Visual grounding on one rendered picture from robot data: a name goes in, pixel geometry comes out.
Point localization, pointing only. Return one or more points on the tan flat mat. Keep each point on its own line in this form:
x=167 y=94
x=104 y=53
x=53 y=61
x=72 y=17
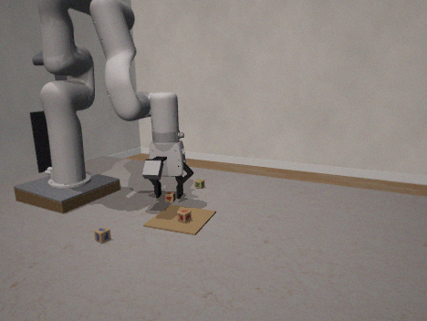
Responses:
x=168 y=220

